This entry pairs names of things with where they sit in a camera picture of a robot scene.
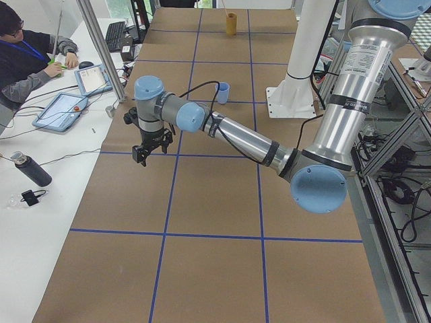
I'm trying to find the blue teach pendant far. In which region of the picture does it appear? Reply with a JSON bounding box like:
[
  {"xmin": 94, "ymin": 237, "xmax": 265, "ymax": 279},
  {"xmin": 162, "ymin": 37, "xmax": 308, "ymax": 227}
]
[{"xmin": 75, "ymin": 64, "xmax": 112, "ymax": 97}]

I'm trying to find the light blue plastic cup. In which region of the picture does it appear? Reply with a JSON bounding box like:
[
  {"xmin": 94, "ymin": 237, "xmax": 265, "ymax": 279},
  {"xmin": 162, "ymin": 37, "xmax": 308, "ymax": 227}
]
[{"xmin": 215, "ymin": 82, "xmax": 230, "ymax": 104}]

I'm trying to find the aluminium frame rack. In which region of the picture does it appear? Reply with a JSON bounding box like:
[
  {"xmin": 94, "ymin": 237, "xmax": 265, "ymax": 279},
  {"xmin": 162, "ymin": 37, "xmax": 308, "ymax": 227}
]
[{"xmin": 323, "ymin": 9, "xmax": 431, "ymax": 323}]

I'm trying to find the light wooden chopstick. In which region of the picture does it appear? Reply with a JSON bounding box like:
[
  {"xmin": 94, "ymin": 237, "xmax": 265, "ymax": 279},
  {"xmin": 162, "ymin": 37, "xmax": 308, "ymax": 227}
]
[{"xmin": 222, "ymin": 0, "xmax": 229, "ymax": 17}]

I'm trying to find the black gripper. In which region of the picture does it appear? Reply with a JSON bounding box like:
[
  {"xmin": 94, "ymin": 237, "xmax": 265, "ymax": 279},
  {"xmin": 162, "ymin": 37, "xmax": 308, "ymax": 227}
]
[{"xmin": 132, "ymin": 128, "xmax": 172, "ymax": 167}]

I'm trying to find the black water bottle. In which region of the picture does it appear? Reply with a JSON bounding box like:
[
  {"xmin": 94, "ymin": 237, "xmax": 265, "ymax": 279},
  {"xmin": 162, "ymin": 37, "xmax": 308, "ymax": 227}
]
[{"xmin": 11, "ymin": 151, "xmax": 52, "ymax": 187}]

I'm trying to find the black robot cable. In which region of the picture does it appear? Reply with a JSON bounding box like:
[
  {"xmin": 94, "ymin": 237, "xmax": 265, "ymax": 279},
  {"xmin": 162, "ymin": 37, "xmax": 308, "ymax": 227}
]
[{"xmin": 181, "ymin": 80, "xmax": 223, "ymax": 112}]

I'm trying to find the blue teach pendant near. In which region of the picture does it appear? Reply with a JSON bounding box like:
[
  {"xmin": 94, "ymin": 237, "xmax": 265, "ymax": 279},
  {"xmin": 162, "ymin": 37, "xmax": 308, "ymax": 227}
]
[{"xmin": 32, "ymin": 93, "xmax": 88, "ymax": 133}]

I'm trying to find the yellow brown cup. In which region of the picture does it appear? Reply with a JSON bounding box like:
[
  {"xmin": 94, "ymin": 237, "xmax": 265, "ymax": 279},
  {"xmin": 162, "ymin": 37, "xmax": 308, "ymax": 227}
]
[{"xmin": 226, "ymin": 12, "xmax": 237, "ymax": 36}]

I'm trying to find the small black box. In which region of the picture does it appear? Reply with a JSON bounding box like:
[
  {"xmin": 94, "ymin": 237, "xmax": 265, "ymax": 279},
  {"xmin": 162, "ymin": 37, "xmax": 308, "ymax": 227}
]
[{"xmin": 121, "ymin": 44, "xmax": 135, "ymax": 62}]

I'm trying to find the aluminium frame post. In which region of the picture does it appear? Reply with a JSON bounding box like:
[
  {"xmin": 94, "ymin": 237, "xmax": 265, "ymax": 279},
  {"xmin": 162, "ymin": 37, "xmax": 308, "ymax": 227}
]
[{"xmin": 76, "ymin": 0, "xmax": 126, "ymax": 103}]

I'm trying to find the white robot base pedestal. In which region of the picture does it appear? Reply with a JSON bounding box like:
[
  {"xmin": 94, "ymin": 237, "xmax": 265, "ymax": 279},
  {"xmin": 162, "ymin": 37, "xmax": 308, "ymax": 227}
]
[{"xmin": 266, "ymin": 0, "xmax": 337, "ymax": 119}]

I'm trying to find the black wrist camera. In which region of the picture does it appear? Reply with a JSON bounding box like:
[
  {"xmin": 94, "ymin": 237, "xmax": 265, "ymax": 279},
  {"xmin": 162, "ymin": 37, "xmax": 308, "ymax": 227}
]
[{"xmin": 123, "ymin": 107, "xmax": 139, "ymax": 127}]

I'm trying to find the small black device with cable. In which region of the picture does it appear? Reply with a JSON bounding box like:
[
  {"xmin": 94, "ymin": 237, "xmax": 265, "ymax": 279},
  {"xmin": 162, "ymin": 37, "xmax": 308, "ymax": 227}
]
[{"xmin": 21, "ymin": 190, "xmax": 47, "ymax": 207}]

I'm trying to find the black computer mouse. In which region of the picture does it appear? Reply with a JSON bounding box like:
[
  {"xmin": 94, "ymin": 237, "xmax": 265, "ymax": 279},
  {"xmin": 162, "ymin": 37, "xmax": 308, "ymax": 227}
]
[{"xmin": 78, "ymin": 61, "xmax": 94, "ymax": 69}]

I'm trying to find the blue teach pendant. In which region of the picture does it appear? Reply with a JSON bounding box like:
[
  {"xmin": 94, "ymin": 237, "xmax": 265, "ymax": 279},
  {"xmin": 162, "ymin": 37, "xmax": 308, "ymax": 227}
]
[
  {"xmin": 32, "ymin": 93, "xmax": 88, "ymax": 133},
  {"xmin": 75, "ymin": 64, "xmax": 112, "ymax": 97}
]

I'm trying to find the green handled stick tool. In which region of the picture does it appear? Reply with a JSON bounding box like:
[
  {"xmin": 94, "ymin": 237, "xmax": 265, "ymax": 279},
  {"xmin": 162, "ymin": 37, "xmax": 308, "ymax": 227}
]
[{"xmin": 48, "ymin": 9, "xmax": 63, "ymax": 65}]

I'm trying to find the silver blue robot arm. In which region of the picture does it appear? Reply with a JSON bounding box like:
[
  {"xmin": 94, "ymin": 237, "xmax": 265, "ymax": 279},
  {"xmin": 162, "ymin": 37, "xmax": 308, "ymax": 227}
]
[{"xmin": 124, "ymin": 1, "xmax": 430, "ymax": 213}]

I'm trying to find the black keyboard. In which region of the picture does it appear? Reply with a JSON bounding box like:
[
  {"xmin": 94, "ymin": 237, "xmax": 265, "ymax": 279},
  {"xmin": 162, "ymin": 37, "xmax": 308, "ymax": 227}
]
[{"xmin": 104, "ymin": 21, "xmax": 126, "ymax": 52}]

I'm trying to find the seated person in grey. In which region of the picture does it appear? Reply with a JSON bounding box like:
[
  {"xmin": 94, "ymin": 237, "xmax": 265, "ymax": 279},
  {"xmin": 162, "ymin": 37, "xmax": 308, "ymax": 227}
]
[{"xmin": 1, "ymin": 1, "xmax": 79, "ymax": 111}]

